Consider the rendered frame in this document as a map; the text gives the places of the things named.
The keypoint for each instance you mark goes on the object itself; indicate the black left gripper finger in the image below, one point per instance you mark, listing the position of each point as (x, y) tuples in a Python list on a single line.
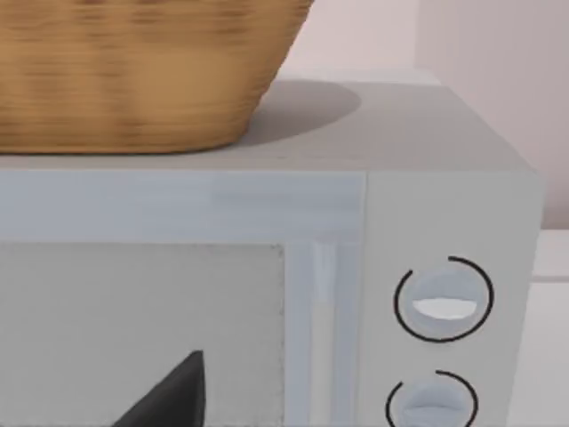
[(180, 396)]

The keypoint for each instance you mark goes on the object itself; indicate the pale round microwave knob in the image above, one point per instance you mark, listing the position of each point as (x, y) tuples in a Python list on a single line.
[(443, 300), (431, 402)]

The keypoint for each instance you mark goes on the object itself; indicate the pale microwave oven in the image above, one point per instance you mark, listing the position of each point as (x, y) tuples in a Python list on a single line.
[(444, 200)]

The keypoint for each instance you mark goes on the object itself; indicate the woven wicker basket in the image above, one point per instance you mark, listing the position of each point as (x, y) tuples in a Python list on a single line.
[(133, 75)]

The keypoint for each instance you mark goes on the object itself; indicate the pale microwave door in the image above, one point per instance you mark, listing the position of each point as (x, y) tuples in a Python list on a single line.
[(178, 267)]

